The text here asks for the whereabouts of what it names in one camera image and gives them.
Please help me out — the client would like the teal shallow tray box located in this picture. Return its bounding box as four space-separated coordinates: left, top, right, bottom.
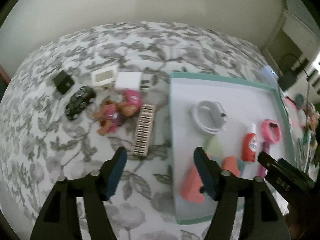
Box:
170 72 296 225

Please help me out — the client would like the red stain remover bottle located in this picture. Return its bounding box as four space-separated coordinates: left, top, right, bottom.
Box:
241 123 257 162

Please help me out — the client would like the person's left hand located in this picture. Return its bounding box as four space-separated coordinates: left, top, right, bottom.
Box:
284 204 311 239

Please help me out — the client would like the white smartwatch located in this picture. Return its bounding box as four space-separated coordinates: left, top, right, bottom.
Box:
191 101 228 135

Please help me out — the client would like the black cable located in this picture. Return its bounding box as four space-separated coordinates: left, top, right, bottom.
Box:
280 53 312 120

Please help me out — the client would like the colourful bead jar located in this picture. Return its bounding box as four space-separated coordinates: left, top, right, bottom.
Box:
294 93 307 109

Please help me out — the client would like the coral blue foam toy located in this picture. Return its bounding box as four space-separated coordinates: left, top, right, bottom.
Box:
180 135 223 205
221 156 245 177

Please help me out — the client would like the pink pup toy figure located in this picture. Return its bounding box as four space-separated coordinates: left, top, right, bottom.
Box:
93 89 143 136

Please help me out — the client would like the black toy car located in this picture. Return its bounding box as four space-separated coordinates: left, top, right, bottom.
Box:
65 86 97 121

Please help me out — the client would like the gold greek-key lighter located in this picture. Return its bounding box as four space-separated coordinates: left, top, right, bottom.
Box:
131 104 156 157

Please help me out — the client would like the pink white crochet mat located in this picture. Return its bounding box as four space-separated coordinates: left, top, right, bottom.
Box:
285 97 306 128

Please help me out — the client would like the pink smartwatch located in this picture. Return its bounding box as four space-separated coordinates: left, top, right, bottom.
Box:
260 119 281 144

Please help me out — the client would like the colourful toy pile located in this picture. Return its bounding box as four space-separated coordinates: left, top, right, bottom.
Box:
302 102 319 167

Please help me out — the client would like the white wall charger plug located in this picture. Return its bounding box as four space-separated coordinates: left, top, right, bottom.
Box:
114 72 152 92

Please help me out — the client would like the magenta translucent stick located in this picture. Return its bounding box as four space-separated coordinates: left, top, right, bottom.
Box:
258 141 270 179

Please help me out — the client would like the white power strip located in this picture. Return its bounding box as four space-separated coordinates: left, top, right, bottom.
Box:
260 65 278 88

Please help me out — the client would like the white rectangular frame piece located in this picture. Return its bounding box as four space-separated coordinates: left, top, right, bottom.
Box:
91 66 118 87

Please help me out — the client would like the floral grey white blanket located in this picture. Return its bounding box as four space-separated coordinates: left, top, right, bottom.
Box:
1 22 267 239

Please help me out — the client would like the small black cube adapter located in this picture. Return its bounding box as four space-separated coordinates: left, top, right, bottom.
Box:
53 70 74 95

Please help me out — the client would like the black power adapter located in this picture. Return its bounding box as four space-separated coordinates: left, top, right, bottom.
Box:
278 69 297 92

